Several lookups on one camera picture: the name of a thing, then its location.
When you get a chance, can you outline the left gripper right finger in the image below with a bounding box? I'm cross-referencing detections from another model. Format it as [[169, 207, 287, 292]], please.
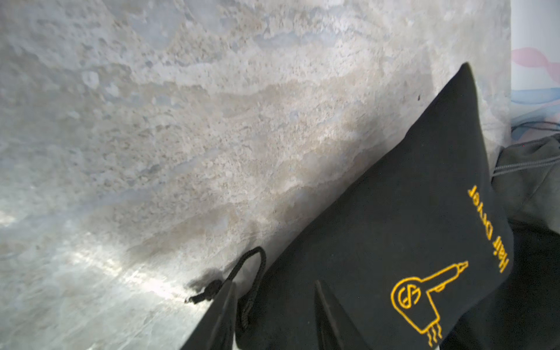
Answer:
[[314, 280, 370, 350]]

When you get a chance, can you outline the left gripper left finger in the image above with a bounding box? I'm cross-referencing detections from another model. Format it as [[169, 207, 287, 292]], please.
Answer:
[[180, 280, 237, 350]]

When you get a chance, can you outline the grey drawstring pouch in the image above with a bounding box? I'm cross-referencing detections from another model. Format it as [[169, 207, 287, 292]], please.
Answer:
[[492, 134, 559, 233]]

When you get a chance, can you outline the black pouch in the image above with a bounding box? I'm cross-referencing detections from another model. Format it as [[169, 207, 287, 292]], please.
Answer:
[[440, 223, 559, 349], [220, 64, 513, 349]]

